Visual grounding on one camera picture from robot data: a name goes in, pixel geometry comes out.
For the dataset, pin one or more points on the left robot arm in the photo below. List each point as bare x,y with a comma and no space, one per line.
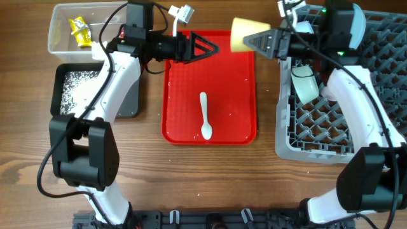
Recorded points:
83,151

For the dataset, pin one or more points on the mint green bowl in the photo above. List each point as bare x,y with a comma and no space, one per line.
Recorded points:
304,83

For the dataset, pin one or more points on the white rice pile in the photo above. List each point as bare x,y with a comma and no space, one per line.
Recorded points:
79,88

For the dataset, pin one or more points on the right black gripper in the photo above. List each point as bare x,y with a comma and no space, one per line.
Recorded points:
273,37

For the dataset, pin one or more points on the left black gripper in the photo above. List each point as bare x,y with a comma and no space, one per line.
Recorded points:
184,46

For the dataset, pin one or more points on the clear plastic bin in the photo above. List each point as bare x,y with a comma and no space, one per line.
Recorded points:
63,45

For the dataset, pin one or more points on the white plastic spoon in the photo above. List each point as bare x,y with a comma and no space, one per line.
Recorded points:
206,128

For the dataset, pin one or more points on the red serving tray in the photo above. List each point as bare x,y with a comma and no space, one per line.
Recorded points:
228,79

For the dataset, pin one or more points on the yellow foil wrapper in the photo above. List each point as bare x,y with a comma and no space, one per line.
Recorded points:
81,31

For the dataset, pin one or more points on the pink plastic cup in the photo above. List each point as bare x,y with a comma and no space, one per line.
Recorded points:
326,93

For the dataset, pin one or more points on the grey dishwasher rack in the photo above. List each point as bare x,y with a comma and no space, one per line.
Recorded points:
317,131

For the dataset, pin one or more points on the white tissue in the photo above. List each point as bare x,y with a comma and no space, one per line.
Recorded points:
98,53

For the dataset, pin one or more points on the yellow plastic cup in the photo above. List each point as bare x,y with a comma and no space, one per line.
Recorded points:
241,28

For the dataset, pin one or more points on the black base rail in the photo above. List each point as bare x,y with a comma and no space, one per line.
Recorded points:
245,218

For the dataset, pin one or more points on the light blue plate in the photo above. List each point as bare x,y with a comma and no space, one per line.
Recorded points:
358,27

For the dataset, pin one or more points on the light blue bowl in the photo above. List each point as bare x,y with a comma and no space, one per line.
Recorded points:
304,27

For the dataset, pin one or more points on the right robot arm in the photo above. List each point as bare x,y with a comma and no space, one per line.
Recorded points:
374,180

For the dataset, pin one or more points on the black plastic tray bin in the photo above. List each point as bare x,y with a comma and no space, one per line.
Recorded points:
129,107

